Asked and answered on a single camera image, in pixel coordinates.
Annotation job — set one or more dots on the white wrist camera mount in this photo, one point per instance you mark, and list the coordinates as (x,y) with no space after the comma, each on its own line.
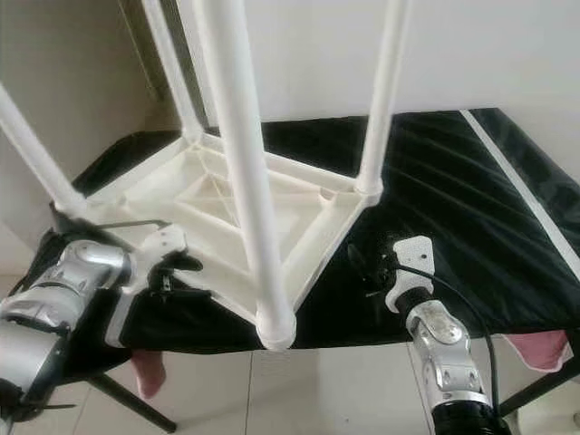
(168,243)
(414,258)

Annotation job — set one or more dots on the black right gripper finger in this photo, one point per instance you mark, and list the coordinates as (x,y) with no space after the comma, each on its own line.
(388,246)
(360,259)

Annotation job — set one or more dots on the black metal table leg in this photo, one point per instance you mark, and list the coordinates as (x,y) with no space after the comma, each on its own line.
(136,403)
(539,390)

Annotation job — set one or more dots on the pink cloth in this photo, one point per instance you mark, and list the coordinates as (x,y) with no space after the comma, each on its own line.
(149,372)
(539,349)

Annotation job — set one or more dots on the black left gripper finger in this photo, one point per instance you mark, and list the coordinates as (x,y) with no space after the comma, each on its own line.
(187,263)
(187,293)

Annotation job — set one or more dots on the white plastic table top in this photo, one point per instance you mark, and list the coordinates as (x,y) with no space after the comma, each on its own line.
(217,195)

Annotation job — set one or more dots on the white plastic table leg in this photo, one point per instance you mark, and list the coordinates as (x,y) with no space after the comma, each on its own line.
(385,91)
(45,159)
(172,72)
(245,163)

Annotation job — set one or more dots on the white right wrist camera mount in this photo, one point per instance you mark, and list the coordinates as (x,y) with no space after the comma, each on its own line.
(414,258)

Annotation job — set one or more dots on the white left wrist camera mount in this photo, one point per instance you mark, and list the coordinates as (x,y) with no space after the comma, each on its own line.
(168,243)

